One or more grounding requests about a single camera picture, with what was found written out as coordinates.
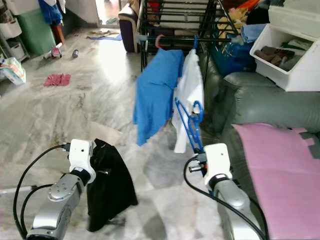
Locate black garment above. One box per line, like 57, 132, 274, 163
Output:
85, 138, 139, 234

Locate blue plastic hanger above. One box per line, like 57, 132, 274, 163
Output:
192, 34, 201, 52
174, 97, 214, 197

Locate pink hanger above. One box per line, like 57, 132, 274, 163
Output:
154, 33, 167, 50

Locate white hanging shirt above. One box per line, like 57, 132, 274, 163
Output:
172, 48, 205, 155

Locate blue hanging garment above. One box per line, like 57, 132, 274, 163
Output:
132, 48, 185, 147

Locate pink mat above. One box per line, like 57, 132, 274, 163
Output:
232, 122, 320, 240

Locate white rod black tip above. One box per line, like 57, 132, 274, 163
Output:
0, 185, 32, 195

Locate green leather sofa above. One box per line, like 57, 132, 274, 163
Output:
204, 70, 320, 240

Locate red floor cloth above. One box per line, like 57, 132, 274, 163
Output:
43, 73, 73, 88

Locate blue bag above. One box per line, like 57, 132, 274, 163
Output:
210, 39, 257, 77

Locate black metal drying rack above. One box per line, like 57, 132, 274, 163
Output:
138, 0, 257, 72

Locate white plastic storage bin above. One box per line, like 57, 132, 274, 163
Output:
249, 23, 320, 93

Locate brown folded clothes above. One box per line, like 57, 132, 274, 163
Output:
254, 46, 298, 71

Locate printed tissue pack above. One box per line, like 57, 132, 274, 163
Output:
0, 56, 27, 85

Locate blue door mat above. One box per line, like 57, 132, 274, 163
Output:
85, 29, 124, 42

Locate light blue folded cloth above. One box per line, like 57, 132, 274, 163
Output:
240, 22, 270, 44

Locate mustard yellow cloth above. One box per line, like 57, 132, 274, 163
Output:
216, 5, 248, 42

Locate purple armchair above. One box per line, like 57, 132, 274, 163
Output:
118, 2, 144, 54

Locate bright orange cloth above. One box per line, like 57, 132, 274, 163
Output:
230, 0, 262, 11

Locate dark blue hanging cloth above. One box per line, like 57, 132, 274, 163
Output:
39, 0, 65, 26

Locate white storage shelf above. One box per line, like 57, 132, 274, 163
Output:
0, 0, 26, 61

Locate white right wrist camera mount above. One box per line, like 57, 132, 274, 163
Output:
202, 142, 234, 183

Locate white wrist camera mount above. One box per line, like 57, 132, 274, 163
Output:
68, 138, 96, 174
202, 142, 234, 183

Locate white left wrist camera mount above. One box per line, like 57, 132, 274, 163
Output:
68, 138, 96, 174

